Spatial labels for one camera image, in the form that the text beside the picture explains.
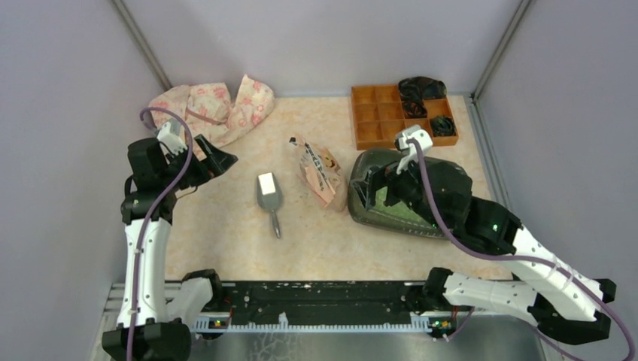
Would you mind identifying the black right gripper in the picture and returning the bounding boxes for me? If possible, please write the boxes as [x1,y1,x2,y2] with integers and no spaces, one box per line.
[350,149,445,232]

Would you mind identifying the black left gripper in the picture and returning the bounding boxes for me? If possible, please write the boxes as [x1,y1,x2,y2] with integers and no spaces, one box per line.
[161,134,238,192]

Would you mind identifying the silver metal scoop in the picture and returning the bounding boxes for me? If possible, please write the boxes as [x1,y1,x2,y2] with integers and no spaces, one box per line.
[257,172,283,238]

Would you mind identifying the pink cat litter bag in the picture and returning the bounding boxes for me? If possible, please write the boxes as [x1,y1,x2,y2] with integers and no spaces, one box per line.
[288,134,348,212]

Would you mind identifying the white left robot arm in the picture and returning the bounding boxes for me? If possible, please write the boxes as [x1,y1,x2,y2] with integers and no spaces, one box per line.
[101,135,238,360]

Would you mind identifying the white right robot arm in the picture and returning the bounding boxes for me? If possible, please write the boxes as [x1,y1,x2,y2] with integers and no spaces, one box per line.
[350,159,616,345]

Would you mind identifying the green cat litter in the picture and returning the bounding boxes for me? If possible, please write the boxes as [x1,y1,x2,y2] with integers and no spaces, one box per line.
[371,187,424,220]

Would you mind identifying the dark grey litter box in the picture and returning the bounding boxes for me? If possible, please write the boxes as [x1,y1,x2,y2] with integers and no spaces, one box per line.
[347,147,447,238]

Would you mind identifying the floral pink cloth bag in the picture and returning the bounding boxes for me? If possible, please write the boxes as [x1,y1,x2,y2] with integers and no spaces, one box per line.
[148,75,275,148]

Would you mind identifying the orange divided organizer tray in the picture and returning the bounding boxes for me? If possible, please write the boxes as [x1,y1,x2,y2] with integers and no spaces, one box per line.
[351,84,459,150]

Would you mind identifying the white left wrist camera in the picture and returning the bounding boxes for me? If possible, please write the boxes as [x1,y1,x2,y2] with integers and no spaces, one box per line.
[156,118,187,155]

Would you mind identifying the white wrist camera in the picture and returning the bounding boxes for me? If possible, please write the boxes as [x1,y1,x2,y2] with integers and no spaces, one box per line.
[156,118,187,155]
[395,125,433,174]

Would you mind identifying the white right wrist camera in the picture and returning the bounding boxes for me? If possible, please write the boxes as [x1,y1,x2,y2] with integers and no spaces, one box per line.
[395,125,433,174]

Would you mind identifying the small dark coiled cord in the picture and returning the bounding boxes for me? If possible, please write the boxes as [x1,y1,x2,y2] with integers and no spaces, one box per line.
[430,114,457,138]

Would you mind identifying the dark tangled cords bundle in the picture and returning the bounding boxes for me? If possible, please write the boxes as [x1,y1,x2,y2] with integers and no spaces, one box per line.
[396,76,448,120]

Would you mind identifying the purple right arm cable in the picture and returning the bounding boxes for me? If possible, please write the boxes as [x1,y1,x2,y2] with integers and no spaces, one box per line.
[406,138,638,361]

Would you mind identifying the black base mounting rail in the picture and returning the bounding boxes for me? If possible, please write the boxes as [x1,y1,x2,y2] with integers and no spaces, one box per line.
[177,280,475,327]

